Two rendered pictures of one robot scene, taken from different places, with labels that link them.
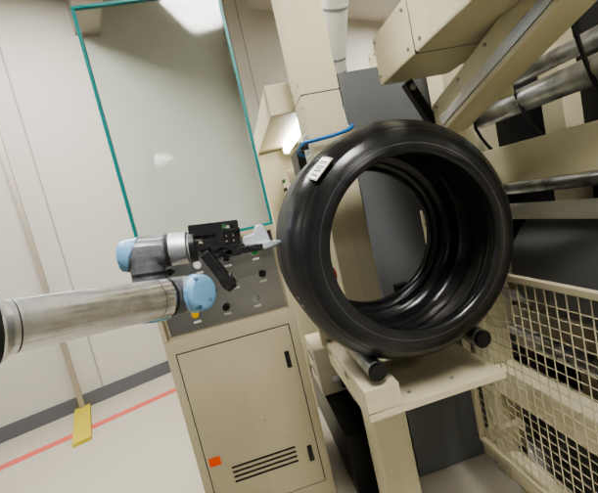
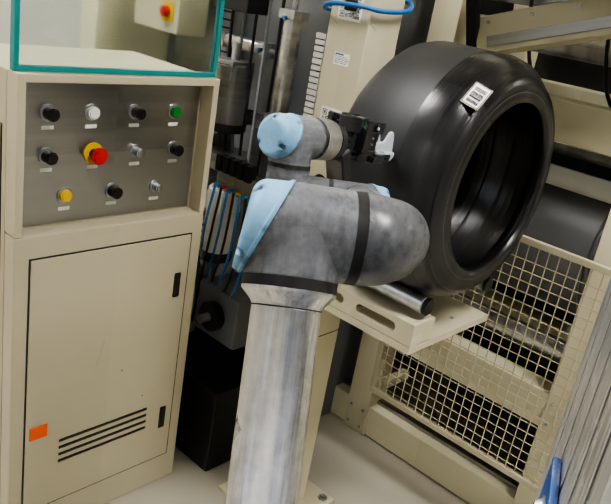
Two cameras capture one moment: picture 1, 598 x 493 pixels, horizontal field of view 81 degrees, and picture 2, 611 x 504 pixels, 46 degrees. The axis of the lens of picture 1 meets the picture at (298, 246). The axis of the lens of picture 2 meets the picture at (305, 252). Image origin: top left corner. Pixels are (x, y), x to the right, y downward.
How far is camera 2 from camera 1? 114 cm
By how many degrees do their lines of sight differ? 42
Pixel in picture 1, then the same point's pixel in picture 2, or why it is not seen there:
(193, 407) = (31, 347)
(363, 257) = not seen: hidden behind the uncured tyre
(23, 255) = not seen: outside the picture
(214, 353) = (87, 264)
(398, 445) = (315, 395)
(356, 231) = not seen: hidden behind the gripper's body
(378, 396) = (420, 330)
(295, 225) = (438, 148)
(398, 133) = (530, 81)
